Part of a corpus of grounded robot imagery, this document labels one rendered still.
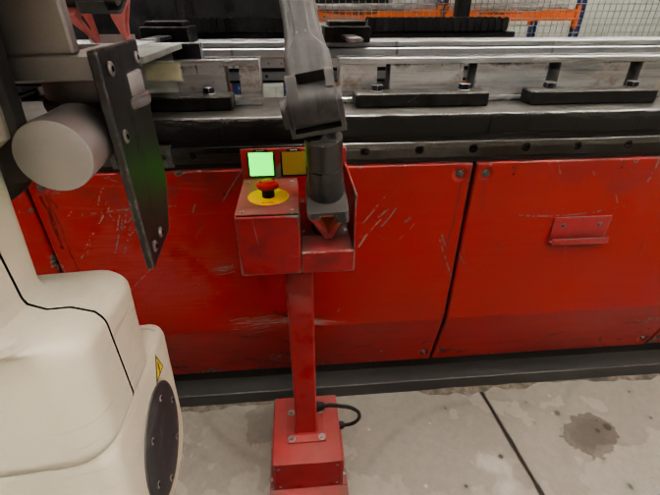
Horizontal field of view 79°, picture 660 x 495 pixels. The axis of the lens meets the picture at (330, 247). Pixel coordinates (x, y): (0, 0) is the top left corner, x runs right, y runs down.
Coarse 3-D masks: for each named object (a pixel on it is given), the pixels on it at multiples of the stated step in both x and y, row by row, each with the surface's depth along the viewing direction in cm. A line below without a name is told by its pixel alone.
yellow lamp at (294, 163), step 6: (282, 156) 76; (288, 156) 76; (294, 156) 76; (300, 156) 76; (282, 162) 76; (288, 162) 77; (294, 162) 77; (300, 162) 77; (288, 168) 77; (294, 168) 77; (300, 168) 77; (288, 174) 78; (294, 174) 78; (300, 174) 78
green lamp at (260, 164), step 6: (252, 156) 75; (258, 156) 75; (264, 156) 76; (270, 156) 76; (252, 162) 76; (258, 162) 76; (264, 162) 76; (270, 162) 76; (252, 168) 77; (258, 168) 77; (264, 168) 77; (270, 168) 77; (252, 174) 77; (258, 174) 77; (264, 174) 77; (270, 174) 77
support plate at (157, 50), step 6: (138, 48) 75; (144, 48) 75; (150, 48) 75; (156, 48) 75; (162, 48) 75; (168, 48) 76; (174, 48) 80; (180, 48) 84; (138, 54) 66; (144, 54) 66; (150, 54) 66; (156, 54) 69; (162, 54) 72; (144, 60) 63; (150, 60) 66
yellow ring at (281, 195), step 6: (252, 192) 72; (258, 192) 72; (276, 192) 72; (282, 192) 72; (252, 198) 70; (258, 198) 70; (264, 198) 70; (270, 198) 70; (276, 198) 70; (282, 198) 70; (258, 204) 68; (264, 204) 68; (270, 204) 68
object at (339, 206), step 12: (312, 180) 62; (324, 180) 62; (336, 180) 62; (312, 192) 64; (324, 192) 63; (336, 192) 64; (312, 204) 65; (324, 204) 65; (336, 204) 65; (312, 216) 63
